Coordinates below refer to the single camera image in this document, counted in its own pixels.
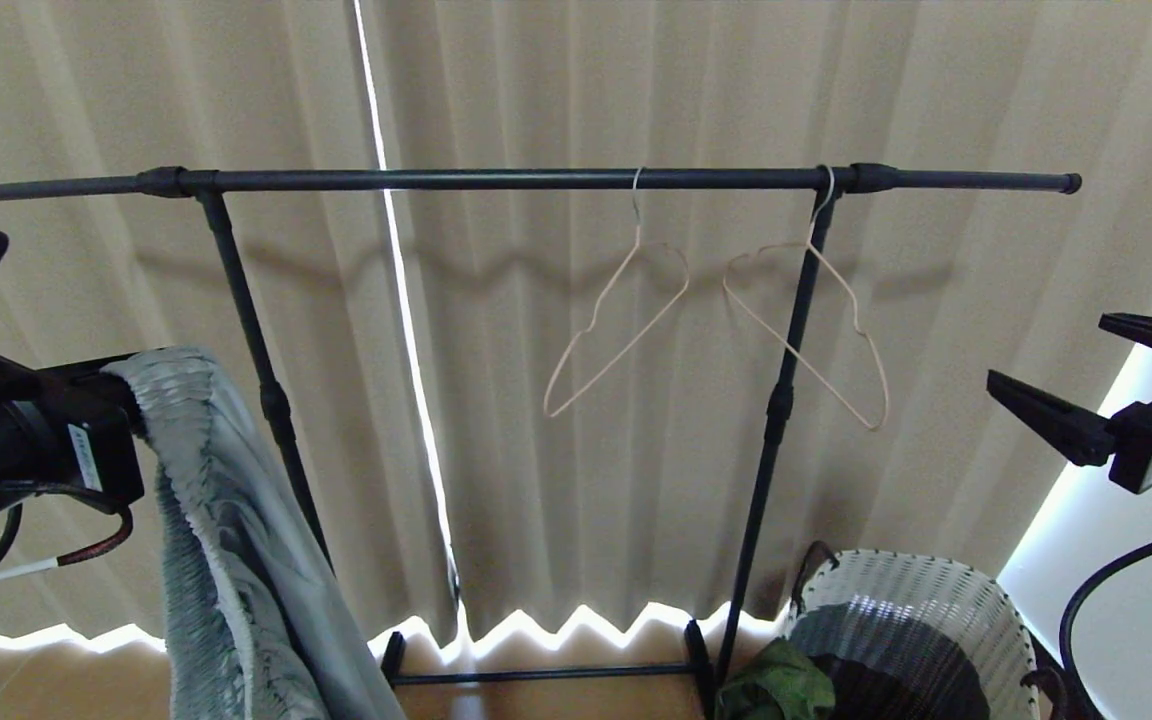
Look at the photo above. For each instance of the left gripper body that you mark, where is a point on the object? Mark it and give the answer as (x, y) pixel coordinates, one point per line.
(16, 430)

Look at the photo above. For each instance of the pale grey shorts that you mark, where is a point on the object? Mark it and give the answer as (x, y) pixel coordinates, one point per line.
(236, 520)

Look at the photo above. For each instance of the pink clothes hanger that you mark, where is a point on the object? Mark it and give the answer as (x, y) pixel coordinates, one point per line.
(806, 364)
(604, 297)

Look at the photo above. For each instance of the white laundry basket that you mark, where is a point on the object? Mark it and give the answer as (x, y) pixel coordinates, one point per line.
(936, 585)

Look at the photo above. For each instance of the black clothes rack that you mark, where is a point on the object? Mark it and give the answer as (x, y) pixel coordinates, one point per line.
(496, 180)

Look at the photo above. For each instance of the green garment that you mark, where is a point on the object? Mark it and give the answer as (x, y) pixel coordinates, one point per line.
(781, 690)

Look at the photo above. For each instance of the beige curtain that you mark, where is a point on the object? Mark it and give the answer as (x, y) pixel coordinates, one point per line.
(556, 90)

